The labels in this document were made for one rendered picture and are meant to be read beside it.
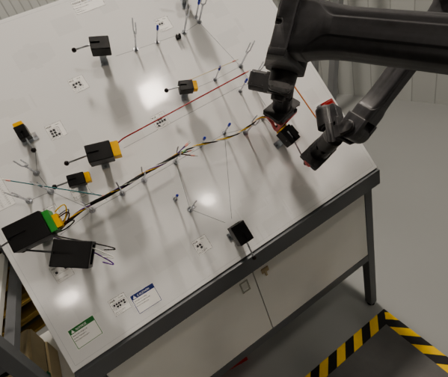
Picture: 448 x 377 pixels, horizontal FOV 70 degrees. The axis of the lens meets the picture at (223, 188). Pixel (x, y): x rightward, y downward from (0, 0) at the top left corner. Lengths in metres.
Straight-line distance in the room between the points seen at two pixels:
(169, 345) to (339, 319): 1.01
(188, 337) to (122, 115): 0.76
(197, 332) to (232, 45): 1.01
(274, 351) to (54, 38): 1.65
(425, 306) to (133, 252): 1.48
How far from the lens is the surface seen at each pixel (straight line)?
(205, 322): 1.18
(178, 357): 1.24
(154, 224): 1.01
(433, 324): 1.93
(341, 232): 1.38
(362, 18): 0.40
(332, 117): 0.96
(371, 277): 1.76
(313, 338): 1.86
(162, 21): 1.26
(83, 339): 1.05
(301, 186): 1.14
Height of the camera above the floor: 1.62
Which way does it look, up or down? 33 degrees down
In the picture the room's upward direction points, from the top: 20 degrees counter-clockwise
